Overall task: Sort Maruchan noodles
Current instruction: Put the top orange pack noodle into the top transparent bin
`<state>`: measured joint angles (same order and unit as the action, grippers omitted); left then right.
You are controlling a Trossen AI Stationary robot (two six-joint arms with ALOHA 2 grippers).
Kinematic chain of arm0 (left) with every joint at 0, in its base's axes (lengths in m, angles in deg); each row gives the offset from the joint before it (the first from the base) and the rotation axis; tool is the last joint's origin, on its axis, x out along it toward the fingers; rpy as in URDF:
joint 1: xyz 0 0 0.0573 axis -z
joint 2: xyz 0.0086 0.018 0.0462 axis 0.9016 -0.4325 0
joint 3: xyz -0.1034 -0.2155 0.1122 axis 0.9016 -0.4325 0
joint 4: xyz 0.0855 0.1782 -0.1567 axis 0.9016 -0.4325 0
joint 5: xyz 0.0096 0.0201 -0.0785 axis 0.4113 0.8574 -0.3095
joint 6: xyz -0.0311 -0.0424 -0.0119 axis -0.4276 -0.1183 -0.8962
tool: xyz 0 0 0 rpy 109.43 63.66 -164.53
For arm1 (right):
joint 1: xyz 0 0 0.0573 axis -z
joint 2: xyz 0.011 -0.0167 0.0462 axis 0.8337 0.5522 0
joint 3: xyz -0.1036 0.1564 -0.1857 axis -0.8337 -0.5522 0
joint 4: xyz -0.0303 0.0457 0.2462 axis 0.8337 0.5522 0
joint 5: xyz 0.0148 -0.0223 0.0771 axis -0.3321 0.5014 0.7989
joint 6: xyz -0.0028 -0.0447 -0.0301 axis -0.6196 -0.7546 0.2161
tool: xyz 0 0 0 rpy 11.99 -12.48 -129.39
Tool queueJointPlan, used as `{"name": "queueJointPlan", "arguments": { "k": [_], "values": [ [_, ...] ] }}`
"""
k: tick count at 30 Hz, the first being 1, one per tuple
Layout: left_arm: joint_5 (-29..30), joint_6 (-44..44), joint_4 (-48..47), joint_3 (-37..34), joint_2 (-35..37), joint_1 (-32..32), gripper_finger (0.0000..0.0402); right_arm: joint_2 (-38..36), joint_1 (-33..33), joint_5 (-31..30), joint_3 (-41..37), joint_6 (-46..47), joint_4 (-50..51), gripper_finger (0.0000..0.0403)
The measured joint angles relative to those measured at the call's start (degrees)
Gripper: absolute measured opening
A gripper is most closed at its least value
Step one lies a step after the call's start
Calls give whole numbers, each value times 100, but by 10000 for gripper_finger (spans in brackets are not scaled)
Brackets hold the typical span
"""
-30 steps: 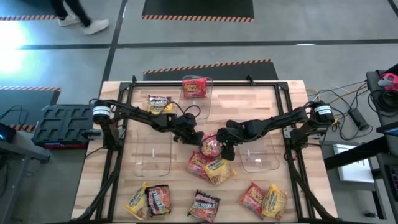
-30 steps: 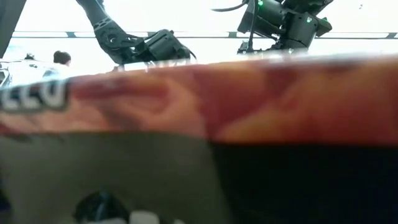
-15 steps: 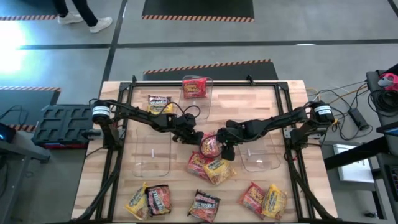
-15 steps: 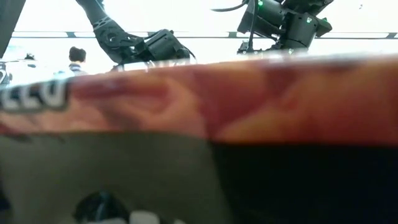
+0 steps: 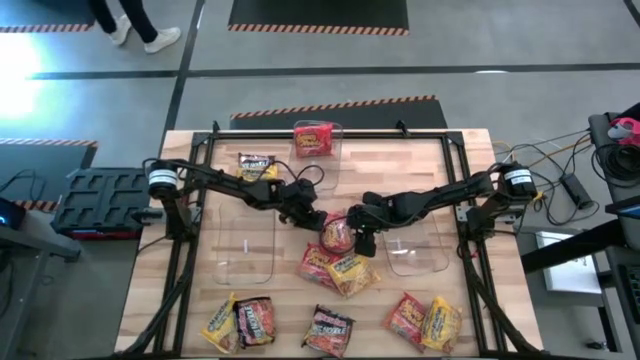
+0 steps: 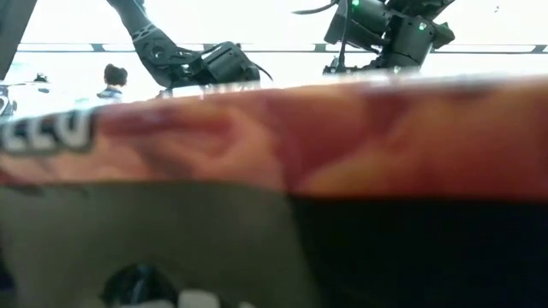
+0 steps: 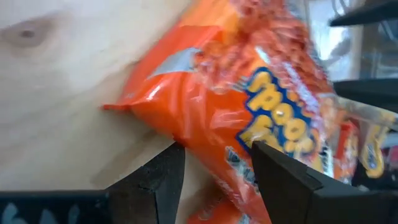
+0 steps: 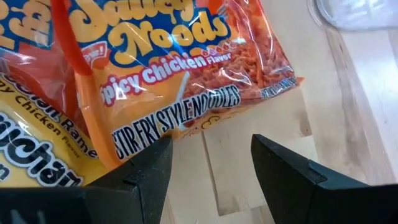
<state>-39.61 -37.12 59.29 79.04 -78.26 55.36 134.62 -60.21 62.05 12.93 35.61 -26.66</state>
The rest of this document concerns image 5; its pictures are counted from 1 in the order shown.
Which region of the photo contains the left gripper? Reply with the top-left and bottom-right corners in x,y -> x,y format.
274,177 -> 330,233

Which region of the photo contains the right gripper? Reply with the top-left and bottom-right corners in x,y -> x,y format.
345,191 -> 397,258

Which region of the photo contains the red Maruchan ramen packet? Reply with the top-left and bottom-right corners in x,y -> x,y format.
293,122 -> 335,159
295,242 -> 341,291
319,212 -> 357,255
383,292 -> 429,353

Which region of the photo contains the clear plastic bin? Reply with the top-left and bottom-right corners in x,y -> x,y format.
382,212 -> 453,280
288,119 -> 345,194
213,199 -> 278,286

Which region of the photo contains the black Fire Noodle packet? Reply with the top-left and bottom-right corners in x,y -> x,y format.
237,152 -> 278,172
233,296 -> 277,350
301,304 -> 356,359

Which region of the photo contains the black hazard-striped floor mat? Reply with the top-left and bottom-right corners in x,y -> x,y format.
0,0 -> 96,34
227,0 -> 411,37
229,94 -> 450,131
0,137 -> 100,212

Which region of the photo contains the white box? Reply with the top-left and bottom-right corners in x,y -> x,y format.
535,230 -> 603,295

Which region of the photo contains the black diagonal beam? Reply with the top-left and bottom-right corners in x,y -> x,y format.
519,218 -> 640,275

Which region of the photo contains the black tray left of table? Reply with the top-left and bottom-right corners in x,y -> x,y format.
51,166 -> 157,241

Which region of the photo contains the black power brick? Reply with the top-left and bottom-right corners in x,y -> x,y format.
558,172 -> 596,211

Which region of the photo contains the person's white shoe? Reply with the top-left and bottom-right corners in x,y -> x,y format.
108,13 -> 132,47
143,26 -> 183,55

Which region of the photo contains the grey equipment cart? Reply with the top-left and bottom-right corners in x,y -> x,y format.
588,102 -> 640,201

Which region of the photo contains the dark tablet screen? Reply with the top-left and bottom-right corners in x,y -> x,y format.
604,195 -> 640,222

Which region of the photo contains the person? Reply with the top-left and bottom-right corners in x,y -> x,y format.
87,0 -> 183,55

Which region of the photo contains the dark keyboard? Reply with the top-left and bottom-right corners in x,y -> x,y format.
618,263 -> 640,324

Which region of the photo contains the grey side desk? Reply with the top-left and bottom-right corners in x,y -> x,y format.
0,197 -> 82,360

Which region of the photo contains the pink and white tool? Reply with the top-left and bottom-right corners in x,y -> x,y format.
607,117 -> 640,147

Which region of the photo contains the black device with blue light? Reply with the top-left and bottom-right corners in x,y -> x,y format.
0,196 -> 27,232

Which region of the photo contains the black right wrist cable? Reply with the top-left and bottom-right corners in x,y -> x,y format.
318,213 -> 362,257

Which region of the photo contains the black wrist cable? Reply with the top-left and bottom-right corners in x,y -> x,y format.
234,158 -> 327,201
318,213 -> 362,257

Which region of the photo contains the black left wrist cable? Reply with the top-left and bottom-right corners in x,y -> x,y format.
234,158 -> 327,201

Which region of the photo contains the grey metal bracket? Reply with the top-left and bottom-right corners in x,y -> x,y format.
454,203 -> 476,224

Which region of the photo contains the yellow cable with plug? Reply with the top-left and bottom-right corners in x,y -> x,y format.
499,139 -> 591,204

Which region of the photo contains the coiled black cable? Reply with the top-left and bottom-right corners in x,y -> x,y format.
591,143 -> 640,182

